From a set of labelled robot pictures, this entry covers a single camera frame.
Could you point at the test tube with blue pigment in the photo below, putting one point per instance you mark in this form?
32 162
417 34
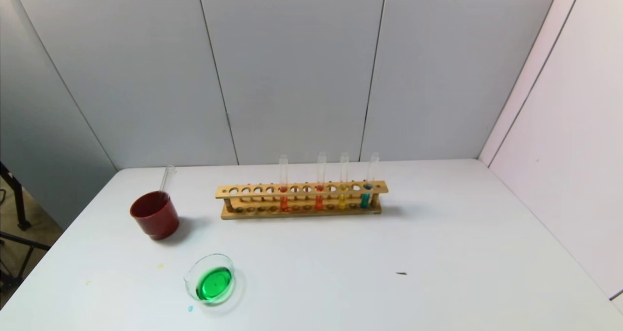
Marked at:
365 199
170 177

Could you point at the test tube with red pigment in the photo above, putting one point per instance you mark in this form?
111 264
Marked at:
319 200
284 202

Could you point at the wooden test tube rack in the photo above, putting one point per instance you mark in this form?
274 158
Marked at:
311 214

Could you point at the clear glass beaker dish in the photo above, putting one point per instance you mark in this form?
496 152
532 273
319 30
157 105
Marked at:
214 283

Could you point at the red plastic cup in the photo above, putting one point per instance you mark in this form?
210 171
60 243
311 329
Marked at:
155 219

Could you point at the black tripod stand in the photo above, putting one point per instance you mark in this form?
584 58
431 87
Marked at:
19 209

